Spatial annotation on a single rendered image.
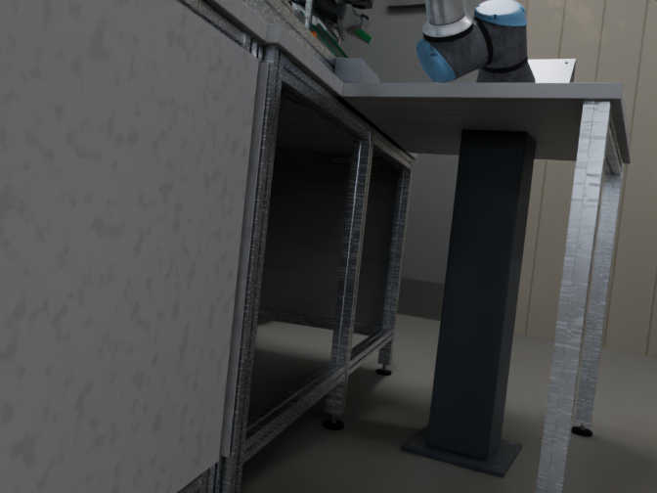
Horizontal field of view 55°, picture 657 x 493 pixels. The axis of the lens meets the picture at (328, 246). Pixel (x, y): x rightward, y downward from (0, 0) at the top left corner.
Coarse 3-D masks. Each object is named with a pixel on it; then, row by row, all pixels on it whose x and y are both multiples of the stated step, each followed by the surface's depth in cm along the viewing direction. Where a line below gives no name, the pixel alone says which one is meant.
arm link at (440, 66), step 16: (432, 0) 139; (448, 0) 138; (432, 16) 142; (448, 16) 141; (464, 16) 143; (432, 32) 144; (448, 32) 142; (464, 32) 143; (480, 32) 146; (416, 48) 151; (432, 48) 145; (448, 48) 144; (464, 48) 145; (480, 48) 147; (432, 64) 147; (448, 64) 145; (464, 64) 147; (480, 64) 149; (448, 80) 150
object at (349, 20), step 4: (344, 4) 169; (348, 4) 169; (344, 8) 169; (348, 8) 169; (352, 8) 169; (344, 12) 170; (348, 12) 169; (352, 12) 169; (344, 16) 169; (348, 16) 169; (352, 16) 169; (356, 16) 169; (340, 20) 169; (344, 20) 170; (348, 20) 169; (352, 20) 169; (356, 20) 169; (340, 24) 170; (344, 24) 170; (348, 24) 170; (352, 24) 169; (356, 24) 169; (340, 28) 170; (340, 32) 170; (340, 36) 171
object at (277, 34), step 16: (272, 32) 98; (288, 32) 101; (288, 48) 102; (304, 48) 109; (304, 64) 110; (320, 64) 118; (320, 80) 121; (336, 80) 130; (336, 96) 135; (288, 112) 163; (304, 112) 161; (288, 128) 193; (304, 128) 189; (320, 128) 186; (336, 128) 182; (288, 144) 235; (304, 144) 230; (320, 144) 225; (336, 144) 220; (352, 144) 215
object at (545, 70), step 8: (536, 64) 169; (544, 64) 168; (552, 64) 167; (560, 64) 166; (568, 64) 165; (536, 72) 166; (544, 72) 165; (552, 72) 164; (560, 72) 163; (568, 72) 162; (536, 80) 163; (544, 80) 162; (552, 80) 161; (560, 80) 161; (568, 80) 160
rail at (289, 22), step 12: (252, 0) 106; (264, 0) 112; (276, 0) 115; (264, 12) 111; (276, 12) 117; (288, 12) 122; (288, 24) 124; (300, 24) 128; (300, 36) 131; (312, 36) 136; (312, 48) 139; (324, 48) 145; (324, 60) 146
